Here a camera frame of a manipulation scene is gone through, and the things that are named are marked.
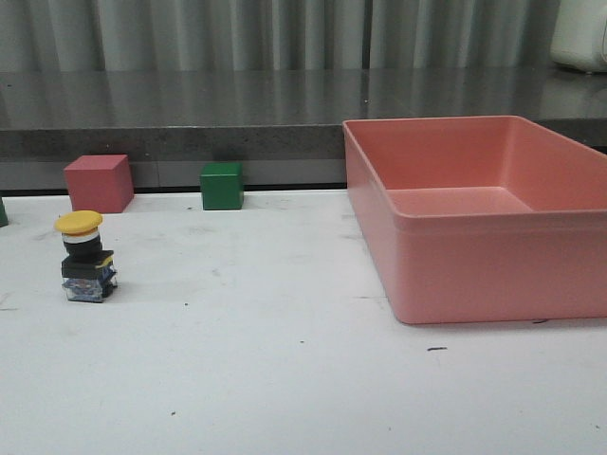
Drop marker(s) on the yellow push button switch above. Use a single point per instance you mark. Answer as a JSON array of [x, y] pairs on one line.
[[88, 271]]

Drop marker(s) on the green cube block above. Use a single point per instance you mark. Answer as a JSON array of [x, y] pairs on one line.
[[222, 186]]

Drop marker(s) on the grey stone counter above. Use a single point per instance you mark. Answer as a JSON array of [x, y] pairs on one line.
[[283, 126]]

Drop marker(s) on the pink plastic bin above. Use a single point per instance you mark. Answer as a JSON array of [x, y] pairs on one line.
[[480, 218]]

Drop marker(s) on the pink cube block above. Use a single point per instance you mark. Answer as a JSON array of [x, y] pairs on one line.
[[102, 183]]

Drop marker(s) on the green block at left edge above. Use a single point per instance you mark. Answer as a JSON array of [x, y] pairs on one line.
[[4, 221]]

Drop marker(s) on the white appliance on counter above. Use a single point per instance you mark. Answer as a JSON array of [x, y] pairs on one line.
[[579, 38]]

